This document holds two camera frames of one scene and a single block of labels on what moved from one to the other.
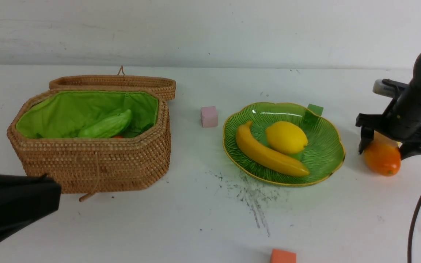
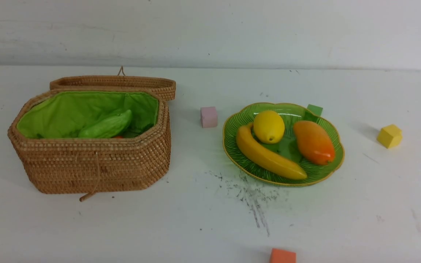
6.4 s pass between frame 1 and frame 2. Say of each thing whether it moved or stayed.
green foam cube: stayed
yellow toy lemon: moved
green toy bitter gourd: stayed
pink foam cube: stayed
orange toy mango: moved
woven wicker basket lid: stayed
